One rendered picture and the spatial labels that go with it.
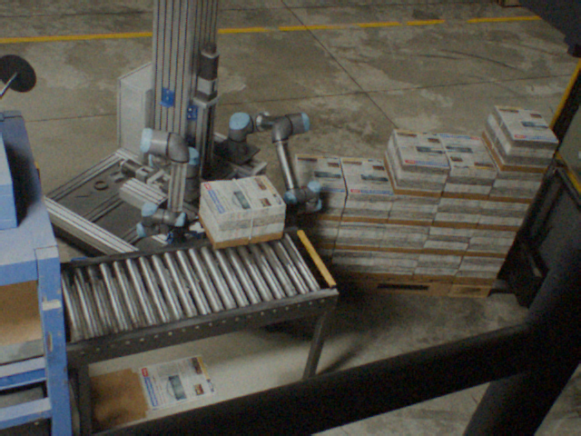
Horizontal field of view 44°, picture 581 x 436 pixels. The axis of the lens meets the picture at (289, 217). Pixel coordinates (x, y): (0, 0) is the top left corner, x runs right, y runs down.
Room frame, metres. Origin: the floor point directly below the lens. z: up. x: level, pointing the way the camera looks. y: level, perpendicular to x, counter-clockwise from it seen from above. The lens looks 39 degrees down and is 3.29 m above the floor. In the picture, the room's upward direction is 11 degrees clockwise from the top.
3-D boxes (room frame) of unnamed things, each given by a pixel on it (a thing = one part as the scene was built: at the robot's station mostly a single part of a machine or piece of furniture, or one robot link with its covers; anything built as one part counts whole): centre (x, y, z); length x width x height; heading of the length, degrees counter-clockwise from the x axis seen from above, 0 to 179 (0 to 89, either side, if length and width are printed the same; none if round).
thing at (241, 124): (3.64, 0.40, 0.98); 0.13 x 0.12 x 0.14; 131
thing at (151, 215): (2.76, 0.69, 0.91); 0.11 x 0.08 x 0.11; 94
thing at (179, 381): (2.46, 0.43, 0.01); 0.37 x 0.28 x 0.01; 121
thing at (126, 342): (2.25, 0.27, 0.74); 1.34 x 0.05 x 0.12; 121
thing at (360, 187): (3.64, -0.55, 0.42); 1.17 x 0.39 x 0.83; 102
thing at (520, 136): (3.80, -1.26, 0.65); 0.39 x 0.30 x 1.29; 12
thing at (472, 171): (3.74, -0.97, 0.95); 0.38 x 0.29 x 0.23; 12
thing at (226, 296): (2.54, 0.29, 0.77); 0.47 x 0.05 x 0.05; 31
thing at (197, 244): (2.69, 0.53, 0.74); 1.34 x 0.05 x 0.12; 121
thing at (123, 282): (2.30, 0.68, 0.77); 0.47 x 0.05 x 0.05; 31
